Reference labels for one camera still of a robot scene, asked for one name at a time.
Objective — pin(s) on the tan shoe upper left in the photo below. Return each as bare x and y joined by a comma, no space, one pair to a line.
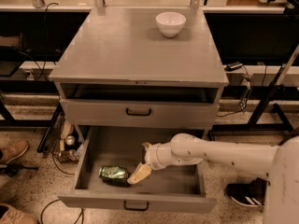
13,152

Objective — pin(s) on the clutter pile beside cabinet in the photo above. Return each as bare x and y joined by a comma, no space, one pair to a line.
68,145

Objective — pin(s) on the white ceramic bowl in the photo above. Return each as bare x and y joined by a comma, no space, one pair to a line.
170,23

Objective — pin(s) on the tan shoe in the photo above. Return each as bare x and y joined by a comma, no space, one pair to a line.
13,152
11,215

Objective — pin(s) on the tan shoe lower left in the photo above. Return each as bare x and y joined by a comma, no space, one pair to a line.
11,215

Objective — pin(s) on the closed grey upper drawer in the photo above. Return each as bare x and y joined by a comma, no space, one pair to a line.
139,114

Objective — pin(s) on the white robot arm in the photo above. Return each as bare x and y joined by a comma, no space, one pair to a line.
278,165

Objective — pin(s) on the open grey bottom drawer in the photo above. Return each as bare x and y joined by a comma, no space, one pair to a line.
174,189

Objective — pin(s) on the black sneaker with white stripes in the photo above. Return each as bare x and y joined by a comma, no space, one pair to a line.
249,195

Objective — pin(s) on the grey drawer cabinet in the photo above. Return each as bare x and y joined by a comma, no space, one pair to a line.
119,54

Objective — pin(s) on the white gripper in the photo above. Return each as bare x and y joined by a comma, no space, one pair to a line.
151,156

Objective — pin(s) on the black power adapter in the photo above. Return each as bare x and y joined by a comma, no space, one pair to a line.
233,66

